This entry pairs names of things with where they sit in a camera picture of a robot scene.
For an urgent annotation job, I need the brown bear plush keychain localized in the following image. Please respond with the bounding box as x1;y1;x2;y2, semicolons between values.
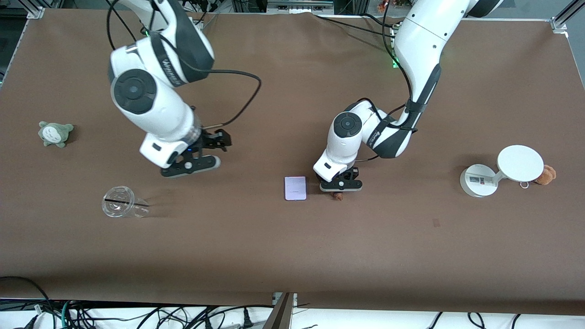
533;165;557;186

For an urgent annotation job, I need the clear plastic cup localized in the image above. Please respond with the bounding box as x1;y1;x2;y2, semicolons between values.
101;186;150;218

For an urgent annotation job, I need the aluminium frame corner bracket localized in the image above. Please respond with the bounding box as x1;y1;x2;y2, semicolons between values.
18;0;46;20
551;0;585;33

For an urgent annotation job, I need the grey metal bar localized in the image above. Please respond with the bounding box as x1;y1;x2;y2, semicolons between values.
266;0;335;14

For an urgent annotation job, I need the thick black looped cable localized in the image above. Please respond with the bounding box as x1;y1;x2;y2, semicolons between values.
0;276;52;320

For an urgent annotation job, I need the dark support beam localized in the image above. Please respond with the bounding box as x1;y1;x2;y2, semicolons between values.
261;293;294;329

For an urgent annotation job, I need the silver table edge bracket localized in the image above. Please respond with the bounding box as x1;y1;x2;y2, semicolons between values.
273;292;298;317

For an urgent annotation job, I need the black straw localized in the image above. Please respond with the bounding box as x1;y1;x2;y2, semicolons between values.
104;198;149;207

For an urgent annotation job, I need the long black base cable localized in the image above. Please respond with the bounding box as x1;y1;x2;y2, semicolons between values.
313;13;397;38

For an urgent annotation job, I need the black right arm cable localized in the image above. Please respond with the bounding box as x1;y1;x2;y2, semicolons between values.
106;0;262;131

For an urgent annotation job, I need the grey totoro plush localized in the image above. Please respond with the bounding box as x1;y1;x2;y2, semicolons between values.
38;121;74;148

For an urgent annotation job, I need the short black base cable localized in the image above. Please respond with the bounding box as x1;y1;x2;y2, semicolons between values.
363;13;396;29

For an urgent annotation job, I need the white round desk lamp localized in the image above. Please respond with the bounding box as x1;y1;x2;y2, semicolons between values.
460;145;544;198

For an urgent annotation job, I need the brown table cover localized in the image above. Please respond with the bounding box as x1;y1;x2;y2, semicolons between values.
0;9;585;316

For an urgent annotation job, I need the aluminium side rail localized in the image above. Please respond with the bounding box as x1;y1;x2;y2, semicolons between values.
567;31;585;92

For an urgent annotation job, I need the lilac flip phone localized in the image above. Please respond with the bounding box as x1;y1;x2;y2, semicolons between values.
284;176;308;202

